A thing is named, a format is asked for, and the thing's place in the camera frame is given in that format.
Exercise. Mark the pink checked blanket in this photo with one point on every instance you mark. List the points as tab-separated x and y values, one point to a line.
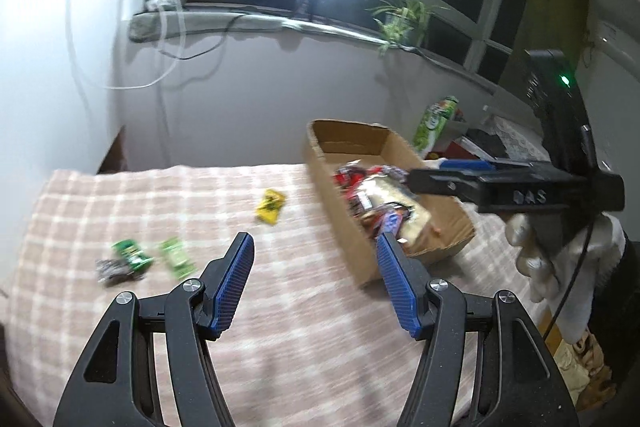
280	347

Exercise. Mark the patterned beige cloth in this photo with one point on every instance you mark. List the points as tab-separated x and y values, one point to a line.
585	372

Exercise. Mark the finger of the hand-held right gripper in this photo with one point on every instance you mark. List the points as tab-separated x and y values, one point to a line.
470	164
442	182

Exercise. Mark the person's right hand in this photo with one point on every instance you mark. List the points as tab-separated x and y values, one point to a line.
537	267

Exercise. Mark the white lace cloth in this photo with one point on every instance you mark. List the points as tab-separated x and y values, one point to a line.
520	134

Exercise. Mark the green drink carton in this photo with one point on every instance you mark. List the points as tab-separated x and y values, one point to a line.
435	122

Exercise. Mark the dark grey snack packet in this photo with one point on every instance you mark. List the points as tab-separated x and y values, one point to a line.
110	271

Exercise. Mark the potted spider plant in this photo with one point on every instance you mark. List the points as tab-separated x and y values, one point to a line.
402	19

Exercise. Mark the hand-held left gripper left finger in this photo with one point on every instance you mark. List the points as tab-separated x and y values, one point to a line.
232	287

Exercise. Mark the yellow snack packet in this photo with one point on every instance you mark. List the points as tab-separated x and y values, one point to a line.
270	206

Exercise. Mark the grey windowsill cloth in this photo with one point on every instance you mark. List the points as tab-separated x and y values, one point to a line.
210	23

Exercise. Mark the brown cardboard box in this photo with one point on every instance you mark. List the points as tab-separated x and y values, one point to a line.
350	232

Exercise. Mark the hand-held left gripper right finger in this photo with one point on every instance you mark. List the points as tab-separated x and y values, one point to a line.
397	287

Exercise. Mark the light green snack packet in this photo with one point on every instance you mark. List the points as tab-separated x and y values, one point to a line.
176	257

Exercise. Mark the pile of mixed snack packets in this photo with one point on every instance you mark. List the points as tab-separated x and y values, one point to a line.
380	197

